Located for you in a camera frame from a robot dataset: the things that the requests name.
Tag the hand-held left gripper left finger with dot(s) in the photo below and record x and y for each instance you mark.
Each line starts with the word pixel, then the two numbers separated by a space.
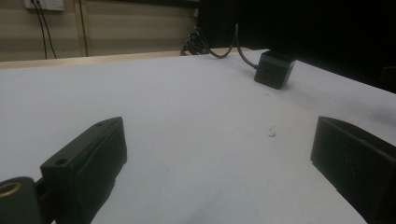
pixel 84 168

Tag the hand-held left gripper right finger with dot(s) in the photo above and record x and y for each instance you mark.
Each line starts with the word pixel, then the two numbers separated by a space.
pixel 358 161

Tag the black cube power adapter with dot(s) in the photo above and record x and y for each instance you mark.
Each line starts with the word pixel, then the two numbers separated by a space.
pixel 274 72

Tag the white wall socket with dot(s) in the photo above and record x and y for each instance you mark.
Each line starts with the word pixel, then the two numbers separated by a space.
pixel 45 4

